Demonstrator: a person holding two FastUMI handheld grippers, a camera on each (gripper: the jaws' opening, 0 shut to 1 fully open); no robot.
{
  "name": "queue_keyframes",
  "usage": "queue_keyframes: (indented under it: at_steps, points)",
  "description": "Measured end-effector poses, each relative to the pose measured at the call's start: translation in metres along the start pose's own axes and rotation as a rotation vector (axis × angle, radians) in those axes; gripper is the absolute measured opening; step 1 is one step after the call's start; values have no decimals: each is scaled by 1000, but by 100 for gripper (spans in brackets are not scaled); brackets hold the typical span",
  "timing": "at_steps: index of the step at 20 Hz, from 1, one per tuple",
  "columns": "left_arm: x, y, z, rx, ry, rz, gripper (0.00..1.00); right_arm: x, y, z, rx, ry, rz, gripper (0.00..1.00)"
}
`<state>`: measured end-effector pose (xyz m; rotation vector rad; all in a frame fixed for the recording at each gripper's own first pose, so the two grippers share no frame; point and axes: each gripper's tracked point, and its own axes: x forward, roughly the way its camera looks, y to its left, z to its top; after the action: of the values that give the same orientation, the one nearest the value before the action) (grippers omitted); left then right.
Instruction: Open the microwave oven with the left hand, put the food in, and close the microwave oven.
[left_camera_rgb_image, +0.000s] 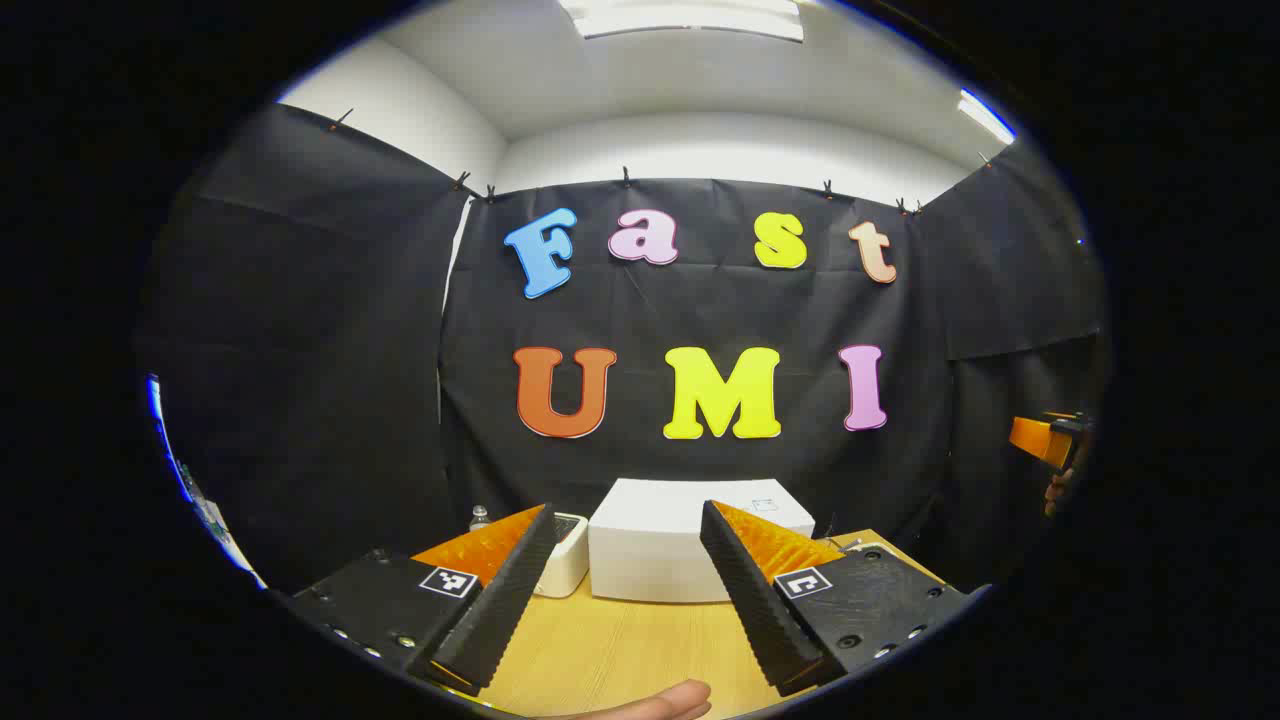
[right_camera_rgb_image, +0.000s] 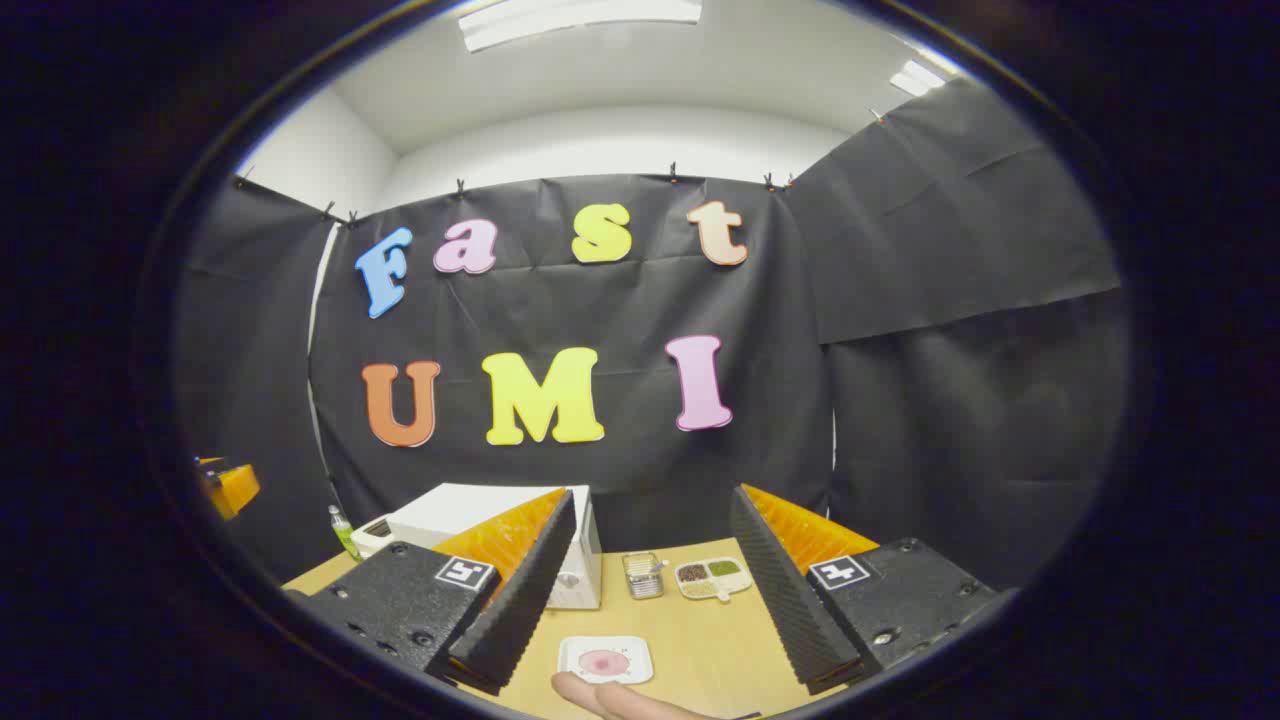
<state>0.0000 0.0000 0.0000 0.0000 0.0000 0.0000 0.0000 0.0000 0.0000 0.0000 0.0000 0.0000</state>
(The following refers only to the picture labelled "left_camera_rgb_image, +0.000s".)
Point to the black backdrop cloth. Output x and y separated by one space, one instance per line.
330 350

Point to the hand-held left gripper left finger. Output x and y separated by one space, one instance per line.
505 600

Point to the clear bottle with green label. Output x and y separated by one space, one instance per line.
480 518

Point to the ceiling light panel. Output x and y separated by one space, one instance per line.
985 115
690 15

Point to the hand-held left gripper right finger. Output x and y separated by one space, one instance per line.
750 600

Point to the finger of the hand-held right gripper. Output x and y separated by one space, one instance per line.
1040 438

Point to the white microwave oven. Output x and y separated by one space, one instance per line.
650 540

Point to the white toaster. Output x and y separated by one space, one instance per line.
565 565

